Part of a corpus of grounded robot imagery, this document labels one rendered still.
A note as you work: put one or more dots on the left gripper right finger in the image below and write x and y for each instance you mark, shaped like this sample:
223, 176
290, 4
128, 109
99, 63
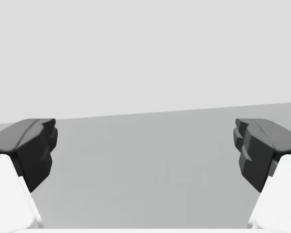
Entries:
262, 155

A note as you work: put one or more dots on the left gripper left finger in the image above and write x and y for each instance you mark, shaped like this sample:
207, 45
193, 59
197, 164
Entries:
26, 155

